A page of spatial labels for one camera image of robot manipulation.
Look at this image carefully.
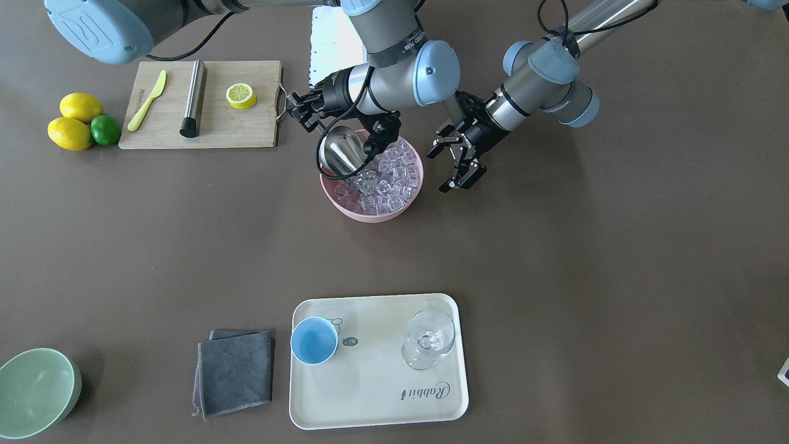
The stainless steel ice scoop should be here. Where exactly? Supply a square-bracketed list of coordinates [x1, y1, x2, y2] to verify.
[318, 126, 369, 177]

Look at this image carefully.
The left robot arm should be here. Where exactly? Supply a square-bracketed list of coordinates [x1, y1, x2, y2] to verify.
[427, 1, 659, 193]

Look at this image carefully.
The bamboo cutting board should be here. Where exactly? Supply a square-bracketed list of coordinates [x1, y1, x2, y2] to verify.
[118, 60, 282, 150]

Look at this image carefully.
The upper yellow lemon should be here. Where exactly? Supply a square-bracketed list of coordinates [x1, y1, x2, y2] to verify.
[59, 92, 104, 125]

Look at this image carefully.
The yellow plastic knife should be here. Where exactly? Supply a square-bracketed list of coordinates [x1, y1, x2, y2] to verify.
[126, 70, 167, 132]

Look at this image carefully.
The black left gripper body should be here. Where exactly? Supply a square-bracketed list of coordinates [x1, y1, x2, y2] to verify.
[445, 92, 510, 160]

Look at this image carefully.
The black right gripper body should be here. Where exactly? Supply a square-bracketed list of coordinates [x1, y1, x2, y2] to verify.
[285, 71, 352, 133]

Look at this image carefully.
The green bowl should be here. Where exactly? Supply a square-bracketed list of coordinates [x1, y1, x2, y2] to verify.
[1, 348, 82, 440]

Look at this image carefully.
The yellow lemon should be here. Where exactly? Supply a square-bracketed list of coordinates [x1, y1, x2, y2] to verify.
[47, 117, 94, 151]
[59, 92, 104, 125]

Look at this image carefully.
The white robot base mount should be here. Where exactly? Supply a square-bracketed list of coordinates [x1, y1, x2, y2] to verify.
[308, 6, 367, 88]

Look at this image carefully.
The pink bowl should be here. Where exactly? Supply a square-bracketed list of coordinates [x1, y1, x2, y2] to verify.
[319, 129, 425, 223]

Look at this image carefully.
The steel muddler black tip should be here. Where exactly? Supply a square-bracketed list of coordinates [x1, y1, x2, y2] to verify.
[179, 60, 208, 138]

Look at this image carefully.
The grey folded cloth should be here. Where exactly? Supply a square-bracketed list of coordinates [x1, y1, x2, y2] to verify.
[192, 329, 274, 421]

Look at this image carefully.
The cream serving tray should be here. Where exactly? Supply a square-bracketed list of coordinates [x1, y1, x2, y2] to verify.
[288, 293, 470, 430]

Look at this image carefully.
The green lime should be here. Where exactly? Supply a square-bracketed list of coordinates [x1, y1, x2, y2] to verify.
[89, 115, 121, 146]

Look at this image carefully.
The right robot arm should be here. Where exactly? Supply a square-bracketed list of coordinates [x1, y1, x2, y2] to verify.
[44, 1, 460, 155]

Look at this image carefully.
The light blue cup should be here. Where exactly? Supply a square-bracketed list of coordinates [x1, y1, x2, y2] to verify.
[290, 316, 339, 365]

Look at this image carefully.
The lower yellow lemon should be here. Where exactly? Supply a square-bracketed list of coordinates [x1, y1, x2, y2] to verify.
[47, 117, 94, 151]

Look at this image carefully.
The clear wine glass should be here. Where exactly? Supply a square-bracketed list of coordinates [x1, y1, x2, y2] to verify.
[402, 307, 456, 371]

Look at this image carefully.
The halved lemon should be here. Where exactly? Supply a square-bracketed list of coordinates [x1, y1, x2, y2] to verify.
[225, 83, 257, 110]

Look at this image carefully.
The clear ice cubes pile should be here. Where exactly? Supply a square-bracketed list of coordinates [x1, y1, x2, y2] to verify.
[333, 137, 422, 216]

